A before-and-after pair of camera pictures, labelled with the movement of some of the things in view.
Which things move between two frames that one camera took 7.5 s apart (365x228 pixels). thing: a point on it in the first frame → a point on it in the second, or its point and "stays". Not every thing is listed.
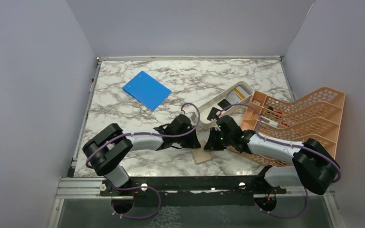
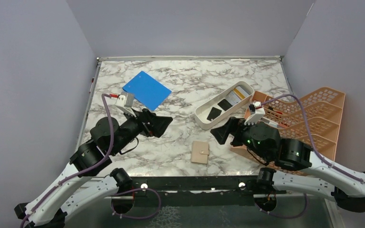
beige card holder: [200, 155] stays
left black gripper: [194, 142] → [153, 125]
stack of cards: [236, 95] stays
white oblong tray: [240, 93] stays
